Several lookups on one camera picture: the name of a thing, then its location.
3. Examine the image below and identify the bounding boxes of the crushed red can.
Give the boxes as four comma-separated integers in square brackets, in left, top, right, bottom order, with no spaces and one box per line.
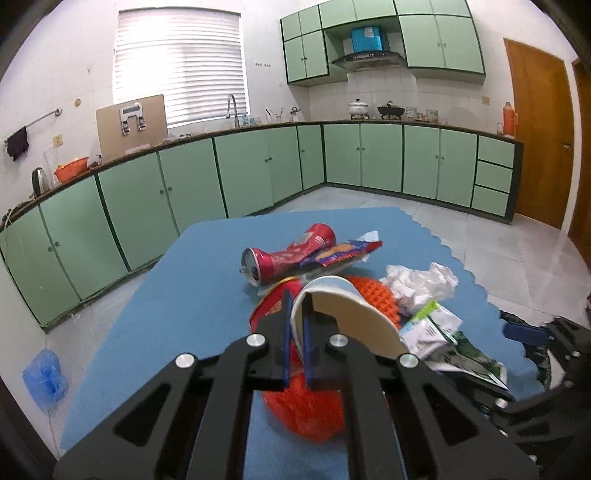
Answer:
[241,223,337,288]

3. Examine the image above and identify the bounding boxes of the blue tablecloth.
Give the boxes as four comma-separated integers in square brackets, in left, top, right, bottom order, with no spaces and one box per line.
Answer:
[60,207,548,480]

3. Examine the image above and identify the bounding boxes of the dark cloth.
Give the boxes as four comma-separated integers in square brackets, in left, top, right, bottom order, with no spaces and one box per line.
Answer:
[6,127,30,162]

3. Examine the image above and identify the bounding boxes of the white tissue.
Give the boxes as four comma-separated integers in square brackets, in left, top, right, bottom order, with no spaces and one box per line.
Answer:
[379,262,459,319]

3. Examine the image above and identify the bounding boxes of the metal towel rail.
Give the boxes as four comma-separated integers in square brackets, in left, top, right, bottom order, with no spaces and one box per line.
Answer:
[4,107,63,145]

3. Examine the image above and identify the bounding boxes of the steel range hood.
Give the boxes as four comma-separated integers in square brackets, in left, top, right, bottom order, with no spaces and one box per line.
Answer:
[331,51,407,73]

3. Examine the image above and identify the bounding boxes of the red plastic wrapper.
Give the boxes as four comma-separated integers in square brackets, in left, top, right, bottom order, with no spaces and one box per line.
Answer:
[249,278,296,334]

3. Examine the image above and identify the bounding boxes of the orange basin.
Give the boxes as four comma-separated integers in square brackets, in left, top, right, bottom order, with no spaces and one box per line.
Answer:
[54,157,90,182]

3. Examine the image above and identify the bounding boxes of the green base cabinets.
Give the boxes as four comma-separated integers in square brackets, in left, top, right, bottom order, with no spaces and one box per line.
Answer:
[0,121,525,330]

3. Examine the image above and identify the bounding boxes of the wooden door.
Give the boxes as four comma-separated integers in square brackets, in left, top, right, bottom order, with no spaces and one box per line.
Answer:
[503,38,578,230]
[568,58,591,268]

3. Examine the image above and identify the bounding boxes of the blue snack packet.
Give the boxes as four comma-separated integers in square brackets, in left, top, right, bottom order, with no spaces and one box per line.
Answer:
[300,233,384,274]

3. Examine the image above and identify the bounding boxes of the wooden board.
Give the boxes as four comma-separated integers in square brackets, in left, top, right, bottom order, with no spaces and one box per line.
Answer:
[96,95,169,163]

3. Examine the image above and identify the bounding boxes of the silver metal holder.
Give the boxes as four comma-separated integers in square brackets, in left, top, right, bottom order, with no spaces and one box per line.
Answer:
[119,105,147,136]

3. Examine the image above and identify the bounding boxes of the green and white carton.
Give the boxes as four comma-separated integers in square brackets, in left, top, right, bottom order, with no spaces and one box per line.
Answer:
[399,300,464,358]

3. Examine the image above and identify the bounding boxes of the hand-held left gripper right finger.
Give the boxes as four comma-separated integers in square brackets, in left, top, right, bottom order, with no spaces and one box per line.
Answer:
[302,295,541,480]

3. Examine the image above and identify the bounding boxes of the white paper cup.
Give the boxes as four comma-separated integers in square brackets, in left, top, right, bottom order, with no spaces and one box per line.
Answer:
[294,275,402,365]

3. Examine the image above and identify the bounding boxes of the green printed plastic packet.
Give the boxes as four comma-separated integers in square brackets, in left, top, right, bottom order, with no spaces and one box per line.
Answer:
[429,332,509,391]

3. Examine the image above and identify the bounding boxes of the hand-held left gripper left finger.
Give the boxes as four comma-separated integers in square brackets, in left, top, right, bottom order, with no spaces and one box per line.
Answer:
[53,292,294,480]

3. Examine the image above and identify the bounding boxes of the green wall cabinets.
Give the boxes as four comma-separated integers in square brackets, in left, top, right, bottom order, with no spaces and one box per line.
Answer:
[281,0,486,87]

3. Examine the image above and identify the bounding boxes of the white window blind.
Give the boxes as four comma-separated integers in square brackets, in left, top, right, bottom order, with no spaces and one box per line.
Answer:
[113,9,250,128]

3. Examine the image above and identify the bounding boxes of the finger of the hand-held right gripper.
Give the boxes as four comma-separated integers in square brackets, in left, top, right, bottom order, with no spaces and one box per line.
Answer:
[502,318,591,370]
[478,385,591,445]

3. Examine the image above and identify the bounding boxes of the blue plastic bag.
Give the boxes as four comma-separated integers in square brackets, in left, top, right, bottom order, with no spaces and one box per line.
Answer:
[23,349,70,413]

